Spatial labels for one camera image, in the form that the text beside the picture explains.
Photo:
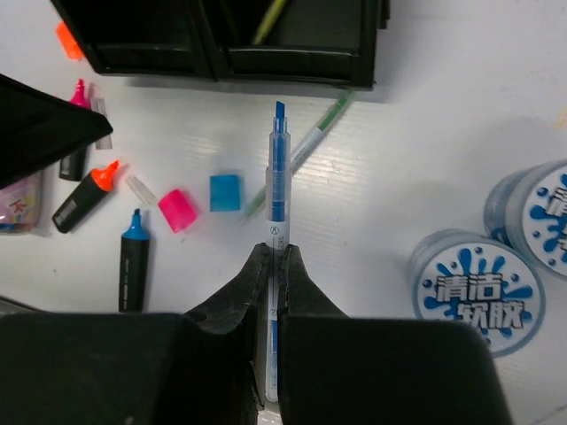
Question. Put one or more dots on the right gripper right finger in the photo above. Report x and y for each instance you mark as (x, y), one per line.
(334, 369)

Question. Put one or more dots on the orange highlighter cap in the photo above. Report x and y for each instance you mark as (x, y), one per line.
(70, 46)

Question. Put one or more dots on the blue highlighter cap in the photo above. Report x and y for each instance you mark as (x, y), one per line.
(225, 193)

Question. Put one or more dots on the pink bottle of pens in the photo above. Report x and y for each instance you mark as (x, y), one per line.
(21, 207)

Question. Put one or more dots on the green slim pen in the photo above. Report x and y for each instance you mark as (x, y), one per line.
(303, 150)

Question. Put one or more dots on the orange tip black highlighter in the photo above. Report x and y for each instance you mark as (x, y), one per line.
(89, 193)

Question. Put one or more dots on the pink tip black highlighter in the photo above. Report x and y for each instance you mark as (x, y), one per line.
(71, 166)

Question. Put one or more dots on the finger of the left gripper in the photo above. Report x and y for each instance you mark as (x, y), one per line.
(36, 129)

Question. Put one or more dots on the pink highlighter cap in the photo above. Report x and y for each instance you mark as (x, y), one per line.
(178, 211)

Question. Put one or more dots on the blue slim pen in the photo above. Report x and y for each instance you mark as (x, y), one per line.
(278, 194)

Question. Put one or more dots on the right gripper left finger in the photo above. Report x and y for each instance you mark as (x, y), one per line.
(137, 368)

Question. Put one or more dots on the blue tip black highlighter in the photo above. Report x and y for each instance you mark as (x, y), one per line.
(134, 258)

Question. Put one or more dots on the black compartment tray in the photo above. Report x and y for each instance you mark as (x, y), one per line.
(327, 43)

